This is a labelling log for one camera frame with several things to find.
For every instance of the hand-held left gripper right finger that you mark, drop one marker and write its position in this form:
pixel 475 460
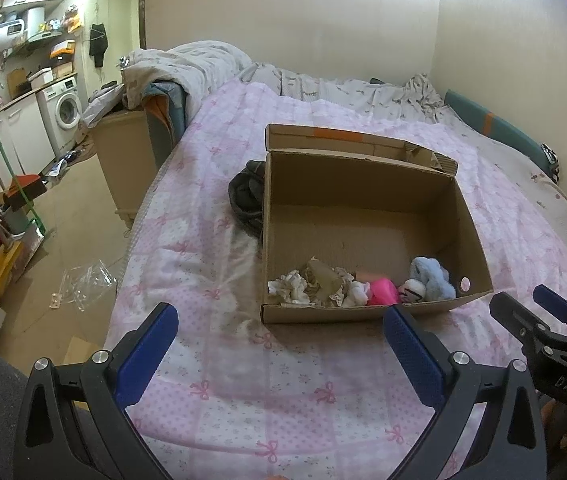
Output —
pixel 413 360

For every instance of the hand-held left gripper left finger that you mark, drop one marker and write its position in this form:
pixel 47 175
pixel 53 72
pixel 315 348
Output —
pixel 148 355

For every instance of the pink soft toy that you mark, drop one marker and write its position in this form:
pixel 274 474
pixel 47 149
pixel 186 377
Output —
pixel 381 292

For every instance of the beige frilly cloth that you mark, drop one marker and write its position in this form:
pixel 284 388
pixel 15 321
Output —
pixel 323 277

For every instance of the white cloth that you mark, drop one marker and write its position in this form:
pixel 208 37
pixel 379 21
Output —
pixel 291 287

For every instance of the brown cardboard box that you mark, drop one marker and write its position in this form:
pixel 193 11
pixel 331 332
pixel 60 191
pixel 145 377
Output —
pixel 353 220

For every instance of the flat cardboard piece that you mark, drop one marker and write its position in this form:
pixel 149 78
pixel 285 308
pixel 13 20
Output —
pixel 81 352

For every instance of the white striped plush ball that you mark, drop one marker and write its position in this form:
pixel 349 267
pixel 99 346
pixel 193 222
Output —
pixel 412 290

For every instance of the white sock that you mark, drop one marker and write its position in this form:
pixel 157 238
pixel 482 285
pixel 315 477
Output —
pixel 358 294

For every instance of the light blue plush toy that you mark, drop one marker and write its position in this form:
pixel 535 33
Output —
pixel 431 275

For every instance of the clear plastic bags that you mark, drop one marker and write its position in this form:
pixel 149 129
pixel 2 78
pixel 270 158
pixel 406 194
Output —
pixel 86 285

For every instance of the white floral bedsheet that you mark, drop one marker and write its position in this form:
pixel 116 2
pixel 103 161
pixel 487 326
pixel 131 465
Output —
pixel 523 200

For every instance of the pink bow-print blanket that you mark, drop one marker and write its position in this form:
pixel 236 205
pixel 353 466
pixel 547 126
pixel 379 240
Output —
pixel 203 240

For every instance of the black-white checkered item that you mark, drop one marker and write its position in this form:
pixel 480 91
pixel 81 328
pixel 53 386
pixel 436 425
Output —
pixel 551 157

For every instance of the dark grey cloth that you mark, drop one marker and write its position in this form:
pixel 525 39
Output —
pixel 246 195

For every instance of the beige wooden cabinet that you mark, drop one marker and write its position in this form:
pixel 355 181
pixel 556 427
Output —
pixel 123 165

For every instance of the teal padded headboard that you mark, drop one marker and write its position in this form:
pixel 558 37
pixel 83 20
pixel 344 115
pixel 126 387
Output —
pixel 493 120

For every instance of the red dustpan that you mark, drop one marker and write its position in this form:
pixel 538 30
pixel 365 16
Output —
pixel 26 187

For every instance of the teal and orange cloth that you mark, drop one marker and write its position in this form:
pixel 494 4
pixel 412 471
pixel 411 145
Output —
pixel 166 110

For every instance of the grey plastic bag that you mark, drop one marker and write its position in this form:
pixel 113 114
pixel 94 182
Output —
pixel 101 105

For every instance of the white washing machine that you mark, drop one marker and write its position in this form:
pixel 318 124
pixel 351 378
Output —
pixel 61 115

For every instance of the white kitchen base cabinet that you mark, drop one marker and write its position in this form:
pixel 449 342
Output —
pixel 18 135

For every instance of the grey-white crumpled duvet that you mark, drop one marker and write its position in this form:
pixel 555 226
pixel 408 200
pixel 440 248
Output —
pixel 188 65

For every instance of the black hanging garment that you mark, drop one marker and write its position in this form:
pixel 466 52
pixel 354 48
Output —
pixel 98 42

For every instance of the orange box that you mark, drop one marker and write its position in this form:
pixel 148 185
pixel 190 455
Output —
pixel 62 49

